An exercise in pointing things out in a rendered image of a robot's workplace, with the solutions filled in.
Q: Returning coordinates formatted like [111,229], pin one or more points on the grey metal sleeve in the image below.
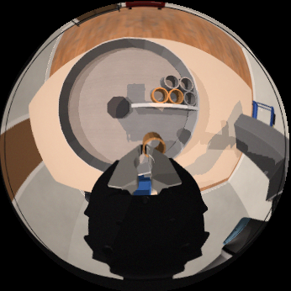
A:
[191,98]
[188,84]
[173,79]

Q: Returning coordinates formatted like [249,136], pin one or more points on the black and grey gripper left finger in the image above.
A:
[122,174]

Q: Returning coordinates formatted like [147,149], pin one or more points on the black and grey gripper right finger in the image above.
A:
[167,173]

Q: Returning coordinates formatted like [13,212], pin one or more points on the brown cylinder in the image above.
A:
[179,95]
[163,91]
[154,136]

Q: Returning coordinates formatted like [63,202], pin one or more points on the blue plastic crate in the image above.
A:
[144,185]

